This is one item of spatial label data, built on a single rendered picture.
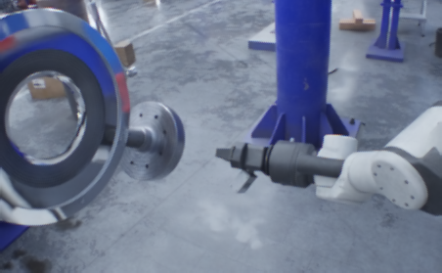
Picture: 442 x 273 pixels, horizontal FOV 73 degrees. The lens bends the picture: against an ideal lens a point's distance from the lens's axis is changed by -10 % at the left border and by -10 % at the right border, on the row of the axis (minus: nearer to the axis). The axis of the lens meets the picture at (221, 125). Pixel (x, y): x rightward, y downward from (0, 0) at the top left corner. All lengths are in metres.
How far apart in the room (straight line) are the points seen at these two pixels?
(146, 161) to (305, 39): 1.26
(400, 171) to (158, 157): 0.57
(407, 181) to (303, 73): 1.59
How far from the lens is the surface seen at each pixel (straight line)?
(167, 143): 0.79
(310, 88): 1.98
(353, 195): 0.57
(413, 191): 0.38
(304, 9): 1.81
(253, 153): 0.65
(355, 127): 2.49
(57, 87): 3.72
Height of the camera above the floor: 1.35
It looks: 32 degrees down
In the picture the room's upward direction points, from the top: 6 degrees counter-clockwise
